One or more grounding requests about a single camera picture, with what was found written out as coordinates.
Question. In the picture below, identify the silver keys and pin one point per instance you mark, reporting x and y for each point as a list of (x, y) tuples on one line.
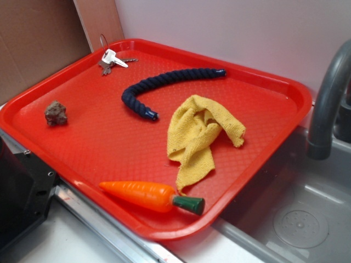
[(109, 58)]

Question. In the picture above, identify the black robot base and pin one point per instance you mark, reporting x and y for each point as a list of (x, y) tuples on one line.
[(27, 187)]

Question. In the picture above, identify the yellow cloth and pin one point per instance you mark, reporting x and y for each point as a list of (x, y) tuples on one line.
[(194, 126)]

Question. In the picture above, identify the orange toy carrot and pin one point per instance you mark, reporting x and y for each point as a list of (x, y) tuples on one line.
[(154, 196)]

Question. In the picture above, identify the red plastic tray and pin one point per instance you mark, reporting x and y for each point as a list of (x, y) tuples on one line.
[(104, 140)]

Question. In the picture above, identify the brown rock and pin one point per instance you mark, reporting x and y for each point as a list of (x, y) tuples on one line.
[(55, 114)]

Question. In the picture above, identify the wooden board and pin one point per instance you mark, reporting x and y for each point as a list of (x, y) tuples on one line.
[(99, 18)]

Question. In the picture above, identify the grey sink basin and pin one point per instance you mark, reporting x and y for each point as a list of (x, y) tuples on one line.
[(295, 209)]

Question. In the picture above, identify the grey faucet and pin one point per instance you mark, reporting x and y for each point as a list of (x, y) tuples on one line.
[(331, 113)]

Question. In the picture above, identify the brown cardboard panel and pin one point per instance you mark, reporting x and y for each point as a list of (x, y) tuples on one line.
[(38, 39)]

